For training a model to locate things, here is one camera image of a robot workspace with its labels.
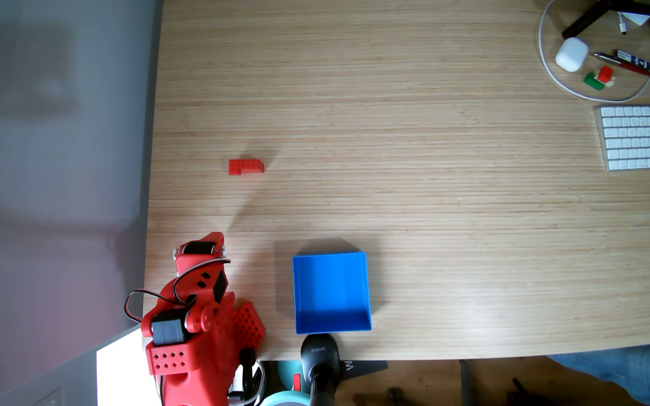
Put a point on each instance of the blue plastic bin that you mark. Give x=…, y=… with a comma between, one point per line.
x=330, y=293

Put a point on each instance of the small green lego brick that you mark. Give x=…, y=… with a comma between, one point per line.
x=593, y=82

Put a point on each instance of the small red lego brick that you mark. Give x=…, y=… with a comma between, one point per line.
x=605, y=74

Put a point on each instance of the black white table clamp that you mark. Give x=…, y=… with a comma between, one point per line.
x=247, y=361

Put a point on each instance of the white board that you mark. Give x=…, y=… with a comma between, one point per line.
x=124, y=372

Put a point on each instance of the teal round object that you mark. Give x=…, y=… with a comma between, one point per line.
x=288, y=375

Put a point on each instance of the black gooseneck holder clamp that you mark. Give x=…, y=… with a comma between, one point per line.
x=320, y=366

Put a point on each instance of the black flat plate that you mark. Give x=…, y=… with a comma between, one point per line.
x=365, y=368

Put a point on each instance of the person's leg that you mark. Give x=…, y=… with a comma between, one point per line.
x=624, y=369

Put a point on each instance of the white earbuds case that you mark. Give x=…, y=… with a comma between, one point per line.
x=571, y=54

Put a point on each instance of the white keyboard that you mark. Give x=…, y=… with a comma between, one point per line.
x=644, y=137

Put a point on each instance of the black stand leg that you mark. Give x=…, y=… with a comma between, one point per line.
x=590, y=17

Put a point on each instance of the red pen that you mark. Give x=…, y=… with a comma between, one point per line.
x=629, y=66

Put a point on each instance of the blue white small stick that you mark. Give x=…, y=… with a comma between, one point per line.
x=633, y=59

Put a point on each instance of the white paper piece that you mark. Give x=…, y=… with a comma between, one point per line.
x=636, y=18

